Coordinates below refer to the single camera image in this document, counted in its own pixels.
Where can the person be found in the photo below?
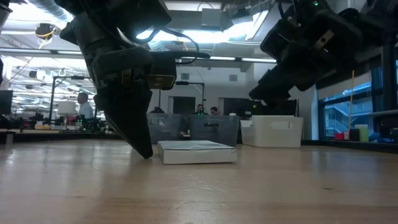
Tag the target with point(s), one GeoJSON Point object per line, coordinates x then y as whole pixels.
{"type": "Point", "coordinates": [84, 109]}
{"type": "Point", "coordinates": [199, 109]}
{"type": "Point", "coordinates": [214, 110]}

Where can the black cup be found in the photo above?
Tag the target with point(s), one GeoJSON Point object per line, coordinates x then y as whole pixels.
{"type": "Point", "coordinates": [354, 135]}

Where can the green cup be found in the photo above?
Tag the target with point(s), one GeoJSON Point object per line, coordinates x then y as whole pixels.
{"type": "Point", "coordinates": [362, 133]}

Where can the red container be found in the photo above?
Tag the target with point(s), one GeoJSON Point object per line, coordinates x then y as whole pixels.
{"type": "Point", "coordinates": [339, 136]}

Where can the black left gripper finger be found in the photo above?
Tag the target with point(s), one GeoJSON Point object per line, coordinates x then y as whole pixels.
{"type": "Point", "coordinates": [127, 121]}

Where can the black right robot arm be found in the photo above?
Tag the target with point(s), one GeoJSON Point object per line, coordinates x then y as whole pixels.
{"type": "Point", "coordinates": [379, 21]}

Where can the black monitor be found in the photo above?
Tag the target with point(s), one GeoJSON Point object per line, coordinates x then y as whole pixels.
{"type": "Point", "coordinates": [5, 102]}

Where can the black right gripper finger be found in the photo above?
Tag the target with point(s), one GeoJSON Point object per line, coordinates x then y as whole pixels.
{"type": "Point", "coordinates": [273, 90]}

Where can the black metal stand frame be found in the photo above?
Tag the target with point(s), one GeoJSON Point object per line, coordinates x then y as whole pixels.
{"type": "Point", "coordinates": [68, 77]}
{"type": "Point", "coordinates": [192, 83]}

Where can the white green box stylus picture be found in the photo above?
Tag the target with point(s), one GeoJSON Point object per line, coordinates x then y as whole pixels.
{"type": "Point", "coordinates": [196, 155]}

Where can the black robot with green lights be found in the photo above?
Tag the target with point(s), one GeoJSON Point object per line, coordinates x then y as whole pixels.
{"type": "Point", "coordinates": [90, 124]}

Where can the white lamp shade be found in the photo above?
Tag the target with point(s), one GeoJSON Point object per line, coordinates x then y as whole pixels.
{"type": "Point", "coordinates": [66, 108]}

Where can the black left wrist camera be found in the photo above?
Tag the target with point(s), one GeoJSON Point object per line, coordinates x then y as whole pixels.
{"type": "Point", "coordinates": [163, 73]}

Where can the grey metal pipe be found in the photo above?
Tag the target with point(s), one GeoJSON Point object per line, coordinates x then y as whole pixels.
{"type": "Point", "coordinates": [384, 113]}

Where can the white plastic bin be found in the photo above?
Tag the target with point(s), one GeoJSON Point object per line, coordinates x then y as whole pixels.
{"type": "Point", "coordinates": [273, 133]}

